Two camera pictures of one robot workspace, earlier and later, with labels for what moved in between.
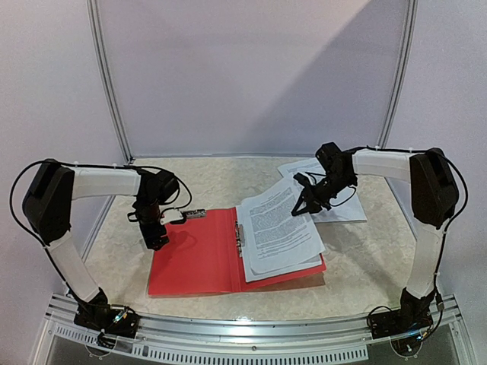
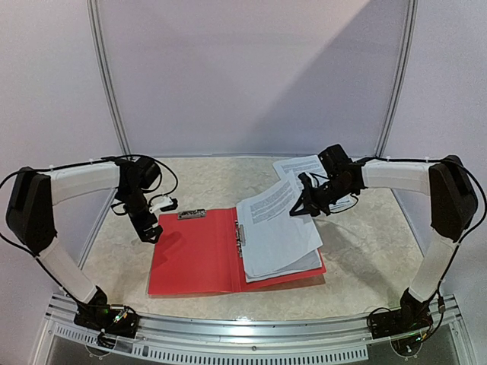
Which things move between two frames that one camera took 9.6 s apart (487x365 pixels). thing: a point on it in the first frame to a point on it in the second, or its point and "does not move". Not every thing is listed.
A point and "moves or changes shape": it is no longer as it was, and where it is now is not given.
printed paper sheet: (275, 239) to (309, 261)
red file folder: (204, 256) does not move
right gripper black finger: (301, 198) does not move
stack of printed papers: (346, 207) moves or changes shape
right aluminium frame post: (399, 74) does not move
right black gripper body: (314, 196) does not move
